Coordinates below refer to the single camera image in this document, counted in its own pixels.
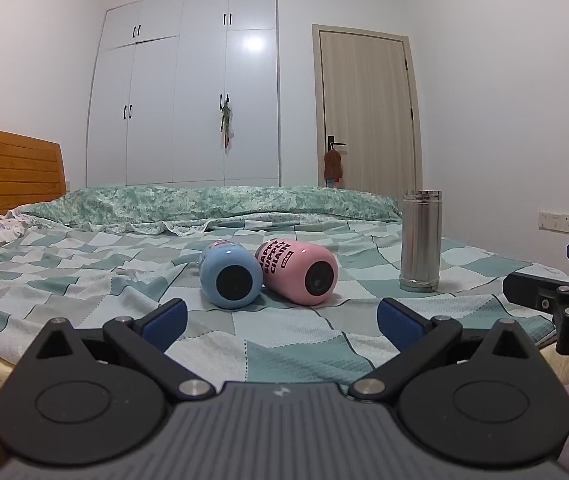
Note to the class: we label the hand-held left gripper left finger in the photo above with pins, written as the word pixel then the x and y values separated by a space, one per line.
pixel 167 321

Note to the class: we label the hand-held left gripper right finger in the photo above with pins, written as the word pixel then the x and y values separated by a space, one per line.
pixel 398 327

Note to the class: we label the blue bottle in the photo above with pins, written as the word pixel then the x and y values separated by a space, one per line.
pixel 229 275

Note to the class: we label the pink bottle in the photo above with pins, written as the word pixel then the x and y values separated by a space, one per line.
pixel 294 270

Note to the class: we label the stainless steel cup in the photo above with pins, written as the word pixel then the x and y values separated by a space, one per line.
pixel 420 240

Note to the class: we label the checked green bed sheet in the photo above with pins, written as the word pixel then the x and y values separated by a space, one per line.
pixel 89 280

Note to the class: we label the green floral quilt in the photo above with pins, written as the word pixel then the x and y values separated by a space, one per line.
pixel 204 202

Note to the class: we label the brown hanging pouch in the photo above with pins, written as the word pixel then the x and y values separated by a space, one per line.
pixel 332 167

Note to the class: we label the green hanging ornament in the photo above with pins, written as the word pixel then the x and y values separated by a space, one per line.
pixel 226 120

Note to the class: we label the wooden headboard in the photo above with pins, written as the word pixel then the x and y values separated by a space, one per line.
pixel 9 170

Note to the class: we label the beige door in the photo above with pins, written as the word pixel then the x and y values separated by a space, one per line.
pixel 367 110

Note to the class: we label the white wardrobe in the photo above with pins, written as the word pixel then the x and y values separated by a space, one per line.
pixel 184 95

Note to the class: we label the white wall socket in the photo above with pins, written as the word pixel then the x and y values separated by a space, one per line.
pixel 556 222

